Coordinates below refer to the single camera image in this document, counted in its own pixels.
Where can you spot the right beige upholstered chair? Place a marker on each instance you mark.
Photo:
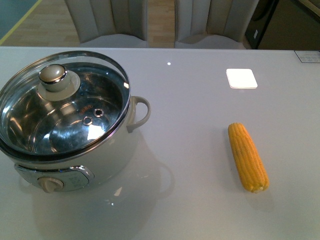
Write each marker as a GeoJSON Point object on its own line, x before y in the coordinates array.
{"type": "Point", "coordinates": [212, 24]}

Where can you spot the label sticker on table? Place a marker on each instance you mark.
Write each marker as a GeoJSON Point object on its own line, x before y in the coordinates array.
{"type": "Point", "coordinates": [308, 56]}

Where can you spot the black washing machine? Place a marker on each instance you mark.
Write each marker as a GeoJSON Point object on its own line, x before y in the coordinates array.
{"type": "Point", "coordinates": [260, 21]}

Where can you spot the glass pot lid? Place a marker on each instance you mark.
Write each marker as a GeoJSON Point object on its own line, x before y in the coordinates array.
{"type": "Point", "coordinates": [63, 104]}

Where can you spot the left beige upholstered chair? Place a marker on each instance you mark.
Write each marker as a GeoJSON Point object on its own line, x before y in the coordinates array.
{"type": "Point", "coordinates": [110, 23]}

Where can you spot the beige upholstered chair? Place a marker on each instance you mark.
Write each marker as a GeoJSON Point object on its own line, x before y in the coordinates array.
{"type": "Point", "coordinates": [212, 24]}
{"type": "Point", "coordinates": [110, 23]}

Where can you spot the yellow corn cob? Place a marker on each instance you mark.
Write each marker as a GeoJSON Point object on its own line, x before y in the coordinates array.
{"type": "Point", "coordinates": [251, 171]}

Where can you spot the white electric cooking pot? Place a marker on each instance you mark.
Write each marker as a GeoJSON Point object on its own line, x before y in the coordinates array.
{"type": "Point", "coordinates": [86, 168]}

